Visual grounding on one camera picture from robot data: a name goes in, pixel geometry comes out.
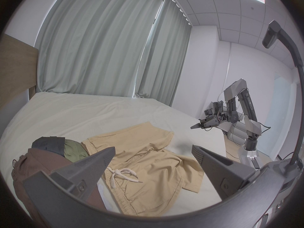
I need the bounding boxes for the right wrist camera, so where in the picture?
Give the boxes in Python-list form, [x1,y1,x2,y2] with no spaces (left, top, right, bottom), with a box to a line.
[204,101,224,117]

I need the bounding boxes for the window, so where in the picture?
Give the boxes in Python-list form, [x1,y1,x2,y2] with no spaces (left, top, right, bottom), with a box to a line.
[131,0,168,98]

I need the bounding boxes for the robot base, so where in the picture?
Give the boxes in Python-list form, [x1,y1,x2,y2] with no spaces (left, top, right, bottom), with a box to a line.
[222,124,304,228]

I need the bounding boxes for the wide pale green curtain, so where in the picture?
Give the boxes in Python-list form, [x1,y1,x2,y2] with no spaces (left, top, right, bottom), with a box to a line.
[36,0,167,98]

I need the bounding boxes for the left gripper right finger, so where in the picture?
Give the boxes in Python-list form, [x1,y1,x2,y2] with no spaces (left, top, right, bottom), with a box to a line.
[191,144,256,202]

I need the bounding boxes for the beige shorts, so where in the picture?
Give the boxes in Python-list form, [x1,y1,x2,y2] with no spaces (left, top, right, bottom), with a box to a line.
[81,121,205,217]

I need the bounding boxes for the green garment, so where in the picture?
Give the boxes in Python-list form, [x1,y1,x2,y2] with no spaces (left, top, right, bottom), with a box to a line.
[63,139,89,163]

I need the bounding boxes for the bed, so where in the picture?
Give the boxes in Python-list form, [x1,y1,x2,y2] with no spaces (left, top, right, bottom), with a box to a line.
[0,33,227,217]

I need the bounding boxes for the brown garment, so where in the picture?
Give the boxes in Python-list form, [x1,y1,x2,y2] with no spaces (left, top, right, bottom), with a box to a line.
[11,147,108,223]

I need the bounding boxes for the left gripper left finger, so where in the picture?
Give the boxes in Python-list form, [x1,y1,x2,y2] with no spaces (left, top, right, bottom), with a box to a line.
[50,147,117,201]

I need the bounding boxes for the dark grey garment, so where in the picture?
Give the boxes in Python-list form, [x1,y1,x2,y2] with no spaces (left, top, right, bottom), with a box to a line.
[31,137,66,157]

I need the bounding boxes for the narrow pale green curtain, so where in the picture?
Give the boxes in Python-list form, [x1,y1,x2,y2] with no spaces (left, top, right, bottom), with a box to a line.
[136,0,193,107]

